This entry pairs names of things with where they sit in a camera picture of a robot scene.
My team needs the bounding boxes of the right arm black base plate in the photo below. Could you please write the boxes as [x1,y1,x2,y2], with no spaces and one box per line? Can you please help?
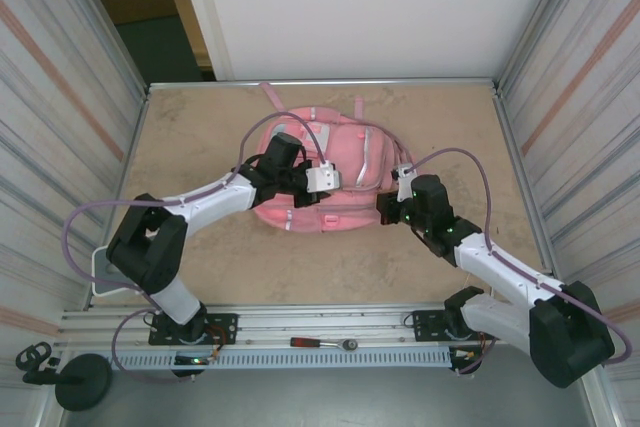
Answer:
[412,309,503,343]

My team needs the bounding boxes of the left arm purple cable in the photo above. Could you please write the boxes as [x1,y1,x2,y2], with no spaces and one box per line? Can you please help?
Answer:
[66,110,334,388]

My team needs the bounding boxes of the red handled ratchet wrench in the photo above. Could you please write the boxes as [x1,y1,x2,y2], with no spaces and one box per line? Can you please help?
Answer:
[289,336,361,352]

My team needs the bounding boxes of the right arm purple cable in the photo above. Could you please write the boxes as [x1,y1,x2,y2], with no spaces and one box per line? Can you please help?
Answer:
[407,147,630,377]

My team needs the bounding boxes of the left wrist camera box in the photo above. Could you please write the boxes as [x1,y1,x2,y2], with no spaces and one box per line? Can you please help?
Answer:
[304,161,342,194]

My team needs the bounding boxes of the white grey tissue box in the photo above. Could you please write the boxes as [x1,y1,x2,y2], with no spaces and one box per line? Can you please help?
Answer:
[91,245,131,298]

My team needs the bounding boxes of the pink school backpack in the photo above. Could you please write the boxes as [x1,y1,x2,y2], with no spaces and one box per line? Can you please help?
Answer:
[249,81,416,234]

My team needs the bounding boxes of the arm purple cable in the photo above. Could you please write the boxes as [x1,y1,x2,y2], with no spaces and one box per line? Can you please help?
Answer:
[66,110,334,388]
[407,147,630,377]

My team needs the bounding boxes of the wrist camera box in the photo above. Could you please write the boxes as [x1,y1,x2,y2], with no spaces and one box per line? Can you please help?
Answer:
[304,161,342,194]
[390,162,419,203]

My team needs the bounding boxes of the small controller circuit board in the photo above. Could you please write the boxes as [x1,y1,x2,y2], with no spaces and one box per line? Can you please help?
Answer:
[173,352,220,378]
[449,346,484,376]

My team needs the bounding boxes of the grey slotted cable duct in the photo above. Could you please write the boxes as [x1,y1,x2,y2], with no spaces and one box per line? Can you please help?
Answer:
[110,349,454,371]

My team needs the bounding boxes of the aluminium mounting rail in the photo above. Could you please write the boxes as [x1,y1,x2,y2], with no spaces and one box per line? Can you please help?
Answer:
[58,302,599,348]

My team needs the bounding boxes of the black round base stand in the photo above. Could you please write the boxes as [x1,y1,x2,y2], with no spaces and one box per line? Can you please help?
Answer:
[14,341,114,413]

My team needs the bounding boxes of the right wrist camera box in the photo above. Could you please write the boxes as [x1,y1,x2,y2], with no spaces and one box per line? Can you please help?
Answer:
[390,162,419,203]

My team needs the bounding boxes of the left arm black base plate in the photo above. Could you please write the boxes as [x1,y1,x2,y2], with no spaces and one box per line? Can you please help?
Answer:
[148,312,239,347]

